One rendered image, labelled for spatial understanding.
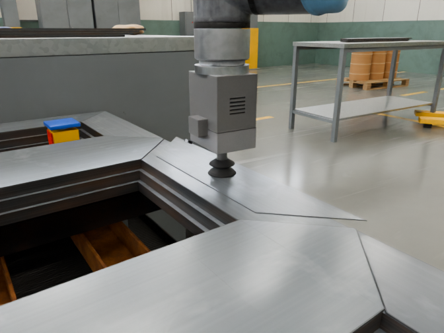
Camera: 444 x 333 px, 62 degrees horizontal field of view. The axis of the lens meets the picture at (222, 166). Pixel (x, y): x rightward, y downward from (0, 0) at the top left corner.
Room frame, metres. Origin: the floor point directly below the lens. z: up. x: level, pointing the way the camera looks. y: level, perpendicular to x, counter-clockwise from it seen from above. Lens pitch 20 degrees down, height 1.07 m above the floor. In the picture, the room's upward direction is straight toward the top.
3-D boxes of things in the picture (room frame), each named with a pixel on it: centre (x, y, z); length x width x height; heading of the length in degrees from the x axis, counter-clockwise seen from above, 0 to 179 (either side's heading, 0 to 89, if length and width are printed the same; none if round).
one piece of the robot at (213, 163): (0.53, 0.00, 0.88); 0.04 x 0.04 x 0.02
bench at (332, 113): (4.37, -1.71, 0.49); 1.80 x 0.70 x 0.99; 122
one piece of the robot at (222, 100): (0.52, 0.01, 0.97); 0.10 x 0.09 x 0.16; 120
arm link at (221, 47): (0.53, 0.00, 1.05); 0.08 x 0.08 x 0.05
